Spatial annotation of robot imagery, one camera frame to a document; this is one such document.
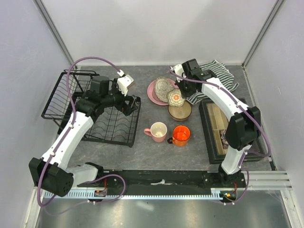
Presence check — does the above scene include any floral rolled tie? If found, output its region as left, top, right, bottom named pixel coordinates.
left=220, top=129, right=229, bottom=150

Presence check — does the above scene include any brown bowl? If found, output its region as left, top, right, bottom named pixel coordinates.
left=168, top=101, right=192, bottom=122

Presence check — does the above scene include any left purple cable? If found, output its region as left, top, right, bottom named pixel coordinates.
left=37, top=57, right=124, bottom=216

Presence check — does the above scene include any purple cable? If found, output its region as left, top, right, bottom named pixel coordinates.
left=37, top=57, right=124, bottom=216
left=169, top=66, right=271, bottom=206

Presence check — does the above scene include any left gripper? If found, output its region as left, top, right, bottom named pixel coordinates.
left=102, top=79, right=138, bottom=116

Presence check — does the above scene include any black glass-lid display box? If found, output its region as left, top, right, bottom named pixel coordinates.
left=199, top=99, right=264, bottom=164

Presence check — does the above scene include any striped towel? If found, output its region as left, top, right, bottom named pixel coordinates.
left=186, top=60, right=239, bottom=105

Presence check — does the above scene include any pink mug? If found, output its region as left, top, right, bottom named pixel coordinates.
left=144, top=122, right=167, bottom=143

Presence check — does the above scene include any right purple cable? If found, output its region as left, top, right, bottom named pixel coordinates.
left=169, top=66, right=271, bottom=206

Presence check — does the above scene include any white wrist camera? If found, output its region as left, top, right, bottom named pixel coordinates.
left=170, top=64, right=186, bottom=82
left=117, top=70, right=134, bottom=96

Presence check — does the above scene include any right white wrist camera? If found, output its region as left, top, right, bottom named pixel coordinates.
left=170, top=64, right=186, bottom=82

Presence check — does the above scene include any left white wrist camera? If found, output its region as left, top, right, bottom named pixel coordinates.
left=117, top=70, right=134, bottom=96

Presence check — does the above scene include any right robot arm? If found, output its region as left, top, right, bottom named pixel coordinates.
left=170, top=59, right=261, bottom=187

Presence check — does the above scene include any black wire dish rack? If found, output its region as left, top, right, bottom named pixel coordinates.
left=41, top=70, right=141, bottom=148

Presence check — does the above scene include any white cable duct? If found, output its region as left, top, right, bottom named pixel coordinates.
left=44, top=189, right=225, bottom=200

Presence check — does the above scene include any patterned small bowl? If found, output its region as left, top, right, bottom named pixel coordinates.
left=167, top=88, right=185, bottom=107

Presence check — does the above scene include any orange mug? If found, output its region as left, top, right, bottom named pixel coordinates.
left=167, top=125, right=191, bottom=147

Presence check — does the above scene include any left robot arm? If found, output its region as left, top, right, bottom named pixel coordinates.
left=28, top=75, right=138, bottom=197

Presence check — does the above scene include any speckled grey plate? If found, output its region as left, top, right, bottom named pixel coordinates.
left=154, top=77, right=174, bottom=103

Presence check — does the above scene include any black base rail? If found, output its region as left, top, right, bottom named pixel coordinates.
left=79, top=168, right=246, bottom=196

